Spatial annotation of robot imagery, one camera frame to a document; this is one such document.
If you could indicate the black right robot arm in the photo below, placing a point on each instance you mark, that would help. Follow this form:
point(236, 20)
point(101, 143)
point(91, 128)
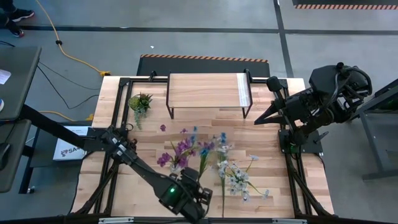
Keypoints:
point(335, 93)

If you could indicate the silver metal bracket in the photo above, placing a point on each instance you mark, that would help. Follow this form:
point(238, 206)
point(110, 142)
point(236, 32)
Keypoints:
point(289, 221)
point(115, 220)

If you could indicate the dark grey metal stand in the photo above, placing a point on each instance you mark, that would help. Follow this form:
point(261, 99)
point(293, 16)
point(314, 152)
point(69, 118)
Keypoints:
point(373, 124)

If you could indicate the blue artificial flower stem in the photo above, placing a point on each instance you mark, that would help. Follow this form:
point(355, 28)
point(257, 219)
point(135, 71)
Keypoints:
point(204, 152)

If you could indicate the white artificial flower stem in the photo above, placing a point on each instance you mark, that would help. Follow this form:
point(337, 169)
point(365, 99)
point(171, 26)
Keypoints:
point(225, 148)
point(237, 183)

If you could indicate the white printed box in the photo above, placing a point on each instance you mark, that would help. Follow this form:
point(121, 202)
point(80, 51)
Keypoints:
point(66, 152)

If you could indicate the black diagonal support beam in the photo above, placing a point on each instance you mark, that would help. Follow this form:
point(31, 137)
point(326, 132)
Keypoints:
point(46, 123)

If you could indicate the white round desk item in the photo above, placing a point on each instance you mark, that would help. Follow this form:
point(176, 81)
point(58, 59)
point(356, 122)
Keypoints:
point(1, 105)

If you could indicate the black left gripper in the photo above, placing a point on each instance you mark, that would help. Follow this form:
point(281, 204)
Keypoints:
point(196, 196)

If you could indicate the black hazard-striped floor mat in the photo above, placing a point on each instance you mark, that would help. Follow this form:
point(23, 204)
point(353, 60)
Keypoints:
point(202, 67)
point(342, 2)

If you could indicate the dark grey desk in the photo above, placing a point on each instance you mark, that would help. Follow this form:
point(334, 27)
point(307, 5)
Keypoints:
point(21, 87)
point(17, 137)

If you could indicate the person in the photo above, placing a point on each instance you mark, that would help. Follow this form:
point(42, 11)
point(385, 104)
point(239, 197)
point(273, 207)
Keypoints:
point(23, 15)

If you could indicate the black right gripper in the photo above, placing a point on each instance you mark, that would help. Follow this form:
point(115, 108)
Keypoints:
point(295, 109)

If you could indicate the green artificial succulent plant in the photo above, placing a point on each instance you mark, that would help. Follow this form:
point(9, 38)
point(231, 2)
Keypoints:
point(140, 102)

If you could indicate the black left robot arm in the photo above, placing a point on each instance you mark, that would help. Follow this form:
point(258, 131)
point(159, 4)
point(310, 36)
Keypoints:
point(146, 171)

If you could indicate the black aluminium rig frame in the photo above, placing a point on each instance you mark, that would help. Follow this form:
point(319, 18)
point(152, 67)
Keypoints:
point(124, 82)

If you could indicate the wooden shelf with black frame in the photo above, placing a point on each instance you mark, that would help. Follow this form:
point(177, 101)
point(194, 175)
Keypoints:
point(205, 90)

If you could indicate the blue desk base leg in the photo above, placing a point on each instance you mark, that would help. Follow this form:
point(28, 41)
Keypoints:
point(25, 177)

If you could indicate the white paper sheet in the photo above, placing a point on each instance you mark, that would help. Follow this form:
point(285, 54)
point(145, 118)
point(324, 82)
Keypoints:
point(3, 77)

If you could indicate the purple artificial flower stem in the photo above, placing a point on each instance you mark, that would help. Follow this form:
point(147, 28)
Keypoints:
point(183, 146)

